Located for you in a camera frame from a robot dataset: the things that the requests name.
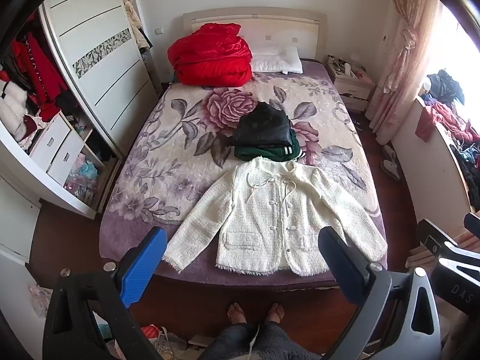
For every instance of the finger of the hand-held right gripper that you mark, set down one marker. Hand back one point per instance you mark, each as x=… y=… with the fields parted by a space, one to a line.
x=473 y=223
x=435 y=240

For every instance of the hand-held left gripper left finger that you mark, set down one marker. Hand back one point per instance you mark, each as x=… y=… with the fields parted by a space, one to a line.
x=146 y=266

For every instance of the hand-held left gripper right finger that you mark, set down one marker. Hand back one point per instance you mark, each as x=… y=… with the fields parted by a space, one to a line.
x=339 y=266

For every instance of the white tweed jacket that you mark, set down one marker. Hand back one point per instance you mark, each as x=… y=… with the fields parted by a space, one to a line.
x=262 y=210

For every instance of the pastel clothes in wardrobe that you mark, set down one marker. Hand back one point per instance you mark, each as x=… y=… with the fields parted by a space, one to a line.
x=84 y=176

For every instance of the pile of mixed clothes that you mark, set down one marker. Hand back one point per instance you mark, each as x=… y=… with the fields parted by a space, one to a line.
x=446 y=86

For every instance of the red hanging clothes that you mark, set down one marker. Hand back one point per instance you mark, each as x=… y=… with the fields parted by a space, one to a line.
x=41 y=71

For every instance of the pink folded bedding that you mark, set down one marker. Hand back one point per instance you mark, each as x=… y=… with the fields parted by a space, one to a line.
x=414 y=260

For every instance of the red patterned bag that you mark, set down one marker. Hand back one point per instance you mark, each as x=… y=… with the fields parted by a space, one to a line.
x=150 y=332

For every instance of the white desk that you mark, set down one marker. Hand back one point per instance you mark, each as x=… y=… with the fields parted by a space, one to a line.
x=427 y=165

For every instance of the person's right foot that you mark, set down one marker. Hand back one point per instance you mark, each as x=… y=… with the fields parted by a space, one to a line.
x=275 y=313

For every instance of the person's foot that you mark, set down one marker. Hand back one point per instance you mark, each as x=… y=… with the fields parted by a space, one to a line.
x=236 y=313
x=275 y=313

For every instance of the white slipper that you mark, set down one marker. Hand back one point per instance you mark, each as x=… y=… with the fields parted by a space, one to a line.
x=390 y=152
x=390 y=168

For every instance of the scattered papers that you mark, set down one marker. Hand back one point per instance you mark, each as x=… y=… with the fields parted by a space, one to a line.
x=176 y=345

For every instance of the person's legs in dark pants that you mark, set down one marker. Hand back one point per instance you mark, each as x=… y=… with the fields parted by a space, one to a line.
x=277 y=345

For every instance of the person's left foot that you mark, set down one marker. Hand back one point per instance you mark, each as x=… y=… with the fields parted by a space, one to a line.
x=236 y=313

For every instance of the pink cloth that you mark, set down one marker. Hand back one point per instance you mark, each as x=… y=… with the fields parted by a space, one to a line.
x=39 y=300

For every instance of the floral purple blanket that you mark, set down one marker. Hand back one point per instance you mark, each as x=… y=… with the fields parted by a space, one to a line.
x=168 y=150

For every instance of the white wardrobe drawer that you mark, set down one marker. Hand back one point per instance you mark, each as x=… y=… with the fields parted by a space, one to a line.
x=65 y=157
x=50 y=138

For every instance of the green garment with white stripes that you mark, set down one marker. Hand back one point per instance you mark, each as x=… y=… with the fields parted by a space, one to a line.
x=255 y=152

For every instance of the black leather jacket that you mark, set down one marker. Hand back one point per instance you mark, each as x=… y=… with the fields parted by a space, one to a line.
x=262 y=127

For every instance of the white nightstand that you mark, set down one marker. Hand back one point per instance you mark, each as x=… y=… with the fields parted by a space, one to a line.
x=352 y=88

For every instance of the pink curtain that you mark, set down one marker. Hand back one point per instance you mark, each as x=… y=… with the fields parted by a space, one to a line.
x=405 y=45

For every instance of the clutter on nightstand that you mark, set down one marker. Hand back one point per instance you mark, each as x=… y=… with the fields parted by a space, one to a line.
x=347 y=67

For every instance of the white fluffy garment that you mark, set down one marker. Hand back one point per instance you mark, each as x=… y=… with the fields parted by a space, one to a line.
x=13 y=105

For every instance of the white pillow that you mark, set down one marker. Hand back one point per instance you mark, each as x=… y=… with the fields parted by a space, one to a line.
x=275 y=62

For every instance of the red quilt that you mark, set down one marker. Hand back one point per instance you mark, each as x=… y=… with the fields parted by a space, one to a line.
x=210 y=56

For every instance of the white sliding-door wardrobe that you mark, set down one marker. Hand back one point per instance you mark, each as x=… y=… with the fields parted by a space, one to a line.
x=105 y=45

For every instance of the hanging light coats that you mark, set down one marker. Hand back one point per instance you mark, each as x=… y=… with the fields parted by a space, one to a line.
x=133 y=18

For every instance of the beige bed headboard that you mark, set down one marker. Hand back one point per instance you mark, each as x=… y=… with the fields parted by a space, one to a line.
x=270 y=26

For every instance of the white wall socket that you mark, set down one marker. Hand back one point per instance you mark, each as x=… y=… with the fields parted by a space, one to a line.
x=159 y=30

